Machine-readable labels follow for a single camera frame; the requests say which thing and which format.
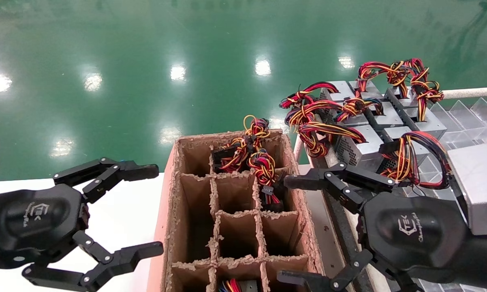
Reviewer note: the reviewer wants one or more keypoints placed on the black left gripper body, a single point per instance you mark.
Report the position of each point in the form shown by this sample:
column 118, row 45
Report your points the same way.
column 24, row 219

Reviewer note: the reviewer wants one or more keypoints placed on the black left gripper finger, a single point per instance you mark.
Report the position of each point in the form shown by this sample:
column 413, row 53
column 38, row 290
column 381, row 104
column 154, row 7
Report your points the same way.
column 126, row 257
column 138, row 171

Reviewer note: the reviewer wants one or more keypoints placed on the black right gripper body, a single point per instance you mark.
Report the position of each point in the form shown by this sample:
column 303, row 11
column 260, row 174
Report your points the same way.
column 413, row 231

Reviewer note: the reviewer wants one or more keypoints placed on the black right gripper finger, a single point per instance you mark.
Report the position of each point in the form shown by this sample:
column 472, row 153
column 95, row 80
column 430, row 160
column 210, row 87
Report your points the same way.
column 304, row 180
column 308, row 280

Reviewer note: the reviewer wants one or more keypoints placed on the brown cardboard box with dividers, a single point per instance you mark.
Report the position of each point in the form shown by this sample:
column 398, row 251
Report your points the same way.
column 195, row 202

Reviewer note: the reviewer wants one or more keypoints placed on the white horizontal pipe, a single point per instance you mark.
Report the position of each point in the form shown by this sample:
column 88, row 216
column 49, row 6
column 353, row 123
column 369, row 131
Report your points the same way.
column 470, row 93

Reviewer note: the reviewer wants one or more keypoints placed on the dark metal frame rail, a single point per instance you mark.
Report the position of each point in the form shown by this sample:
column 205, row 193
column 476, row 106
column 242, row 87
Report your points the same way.
column 342, row 227

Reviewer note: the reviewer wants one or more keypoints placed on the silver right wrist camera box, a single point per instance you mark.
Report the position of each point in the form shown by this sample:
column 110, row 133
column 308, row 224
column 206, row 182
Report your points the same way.
column 478, row 182

